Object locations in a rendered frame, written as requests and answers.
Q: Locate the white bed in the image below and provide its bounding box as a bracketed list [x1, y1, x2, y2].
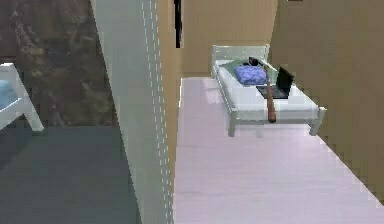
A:
[211, 44, 327, 138]

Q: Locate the pale green room door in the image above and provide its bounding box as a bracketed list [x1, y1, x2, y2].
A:
[89, 0, 175, 224]

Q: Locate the purple pillow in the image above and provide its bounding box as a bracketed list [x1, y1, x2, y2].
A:
[233, 64, 268, 86]

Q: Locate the brown baseball bat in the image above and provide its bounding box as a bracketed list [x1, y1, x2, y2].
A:
[264, 65, 277, 124]

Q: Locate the black laptop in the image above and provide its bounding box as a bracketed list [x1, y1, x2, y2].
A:
[255, 65, 295, 100]

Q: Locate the white chair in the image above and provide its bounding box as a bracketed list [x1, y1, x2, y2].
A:
[0, 62, 45, 133]

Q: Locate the black door handle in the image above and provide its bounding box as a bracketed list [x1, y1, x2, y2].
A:
[173, 0, 183, 49]

